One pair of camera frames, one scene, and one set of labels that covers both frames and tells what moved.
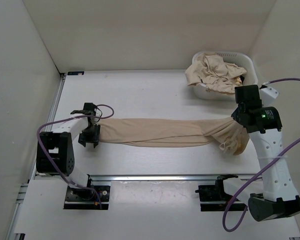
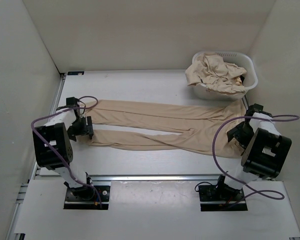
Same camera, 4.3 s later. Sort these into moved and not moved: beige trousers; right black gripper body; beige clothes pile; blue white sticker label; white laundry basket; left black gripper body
Moved: right black gripper body; left black gripper body; beige trousers
Not moved: white laundry basket; beige clothes pile; blue white sticker label
